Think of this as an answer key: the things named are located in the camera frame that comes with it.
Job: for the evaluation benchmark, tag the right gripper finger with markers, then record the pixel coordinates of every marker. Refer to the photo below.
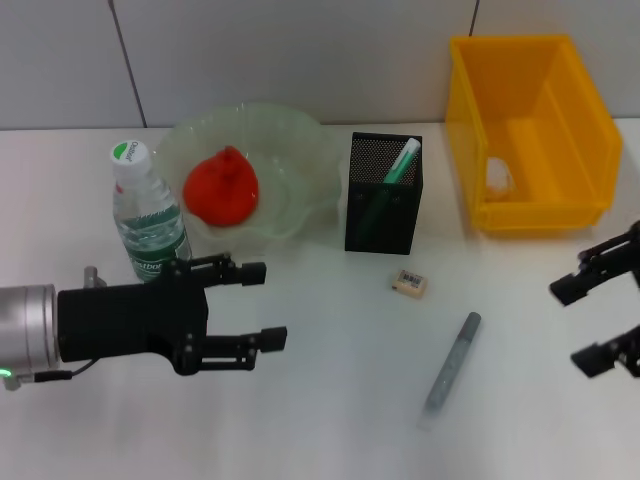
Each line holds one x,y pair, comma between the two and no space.
595,357
575,287

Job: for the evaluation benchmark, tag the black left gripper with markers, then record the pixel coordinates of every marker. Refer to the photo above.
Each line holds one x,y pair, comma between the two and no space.
130,320

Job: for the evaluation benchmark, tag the clear green label water bottle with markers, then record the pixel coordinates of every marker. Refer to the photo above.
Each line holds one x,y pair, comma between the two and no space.
145,215

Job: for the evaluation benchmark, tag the white paper ball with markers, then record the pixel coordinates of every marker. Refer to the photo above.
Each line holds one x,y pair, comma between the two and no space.
500,177

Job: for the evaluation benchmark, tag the grey marker pen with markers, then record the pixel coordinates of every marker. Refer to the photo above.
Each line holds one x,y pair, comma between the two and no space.
452,365

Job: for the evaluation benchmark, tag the beige eraser with barcode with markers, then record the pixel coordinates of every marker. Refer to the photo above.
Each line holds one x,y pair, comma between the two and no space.
407,283

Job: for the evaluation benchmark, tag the mint green utility knife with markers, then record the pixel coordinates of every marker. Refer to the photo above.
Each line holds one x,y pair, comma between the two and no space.
400,167

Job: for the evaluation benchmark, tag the black mesh pen holder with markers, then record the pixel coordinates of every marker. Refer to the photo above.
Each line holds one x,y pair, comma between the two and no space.
395,225

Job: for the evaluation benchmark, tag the small silver gripper knob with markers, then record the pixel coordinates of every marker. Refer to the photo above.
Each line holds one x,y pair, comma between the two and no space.
94,276

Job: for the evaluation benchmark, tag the pale green glass bowl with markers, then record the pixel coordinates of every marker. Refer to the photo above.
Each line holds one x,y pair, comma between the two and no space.
295,165

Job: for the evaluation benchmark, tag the yellow plastic storage bin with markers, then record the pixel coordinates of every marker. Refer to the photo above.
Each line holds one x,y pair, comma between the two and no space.
540,110

